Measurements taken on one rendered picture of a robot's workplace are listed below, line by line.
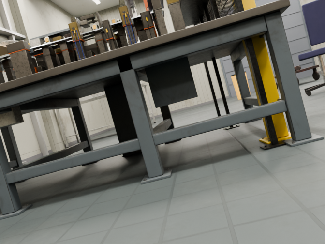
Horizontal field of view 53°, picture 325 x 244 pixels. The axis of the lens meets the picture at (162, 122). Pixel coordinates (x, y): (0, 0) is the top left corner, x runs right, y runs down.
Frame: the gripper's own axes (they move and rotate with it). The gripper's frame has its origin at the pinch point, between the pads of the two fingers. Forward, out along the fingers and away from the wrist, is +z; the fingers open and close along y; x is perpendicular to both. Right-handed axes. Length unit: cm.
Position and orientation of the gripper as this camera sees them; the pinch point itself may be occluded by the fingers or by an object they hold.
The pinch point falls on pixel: (134, 13)
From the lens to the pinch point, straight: 248.6
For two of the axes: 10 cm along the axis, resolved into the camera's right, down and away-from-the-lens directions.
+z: 2.7, 9.6, 0.5
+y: -0.2, 0.6, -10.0
